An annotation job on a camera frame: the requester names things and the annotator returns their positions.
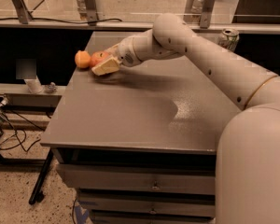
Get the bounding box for middle metal bracket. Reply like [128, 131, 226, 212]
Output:
[84, 0, 98, 23]

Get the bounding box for top grey drawer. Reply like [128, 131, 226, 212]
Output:
[56, 164, 215, 195]

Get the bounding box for black table leg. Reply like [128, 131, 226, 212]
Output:
[29, 150, 53, 205]

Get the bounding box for grey drawer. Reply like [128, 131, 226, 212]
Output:
[90, 211, 215, 224]
[56, 164, 215, 195]
[78, 192, 215, 217]

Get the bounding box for left metal bracket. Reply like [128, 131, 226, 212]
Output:
[11, 0, 32, 24]

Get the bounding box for metal bracket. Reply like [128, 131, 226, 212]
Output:
[200, 0, 215, 29]
[11, 0, 32, 24]
[84, 0, 98, 23]

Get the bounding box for orange fruit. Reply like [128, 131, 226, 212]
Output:
[75, 50, 91, 68]

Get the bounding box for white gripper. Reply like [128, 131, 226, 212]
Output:
[91, 36, 141, 76]

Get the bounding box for green white soda can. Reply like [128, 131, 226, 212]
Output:
[217, 28, 240, 52]

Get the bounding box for white pump bottle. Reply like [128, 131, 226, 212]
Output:
[24, 77, 43, 94]

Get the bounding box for grey drawer cabinet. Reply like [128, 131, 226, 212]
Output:
[40, 31, 243, 224]

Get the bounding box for right metal bracket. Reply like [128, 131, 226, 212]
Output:
[200, 0, 215, 29]

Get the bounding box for bottom grey drawer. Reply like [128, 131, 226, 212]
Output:
[90, 211, 215, 224]

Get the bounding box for red apple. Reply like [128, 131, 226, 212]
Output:
[90, 51, 109, 67]

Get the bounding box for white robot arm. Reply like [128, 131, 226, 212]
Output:
[92, 13, 280, 224]

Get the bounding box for middle grey drawer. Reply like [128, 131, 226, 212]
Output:
[78, 192, 215, 217]

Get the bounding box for black cable bundle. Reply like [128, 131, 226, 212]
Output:
[0, 91, 54, 152]

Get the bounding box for black cable on ledge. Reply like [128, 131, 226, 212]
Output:
[0, 16, 123, 26]

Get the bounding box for small grey metal object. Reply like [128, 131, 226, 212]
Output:
[45, 82, 57, 93]

